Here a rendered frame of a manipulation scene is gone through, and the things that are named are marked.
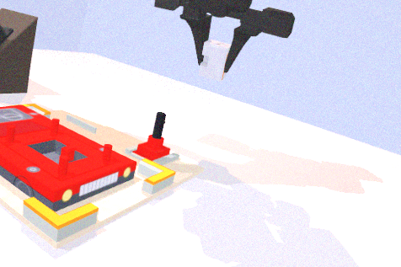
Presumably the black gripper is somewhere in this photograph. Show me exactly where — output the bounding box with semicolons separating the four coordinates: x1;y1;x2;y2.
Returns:
154;0;295;73

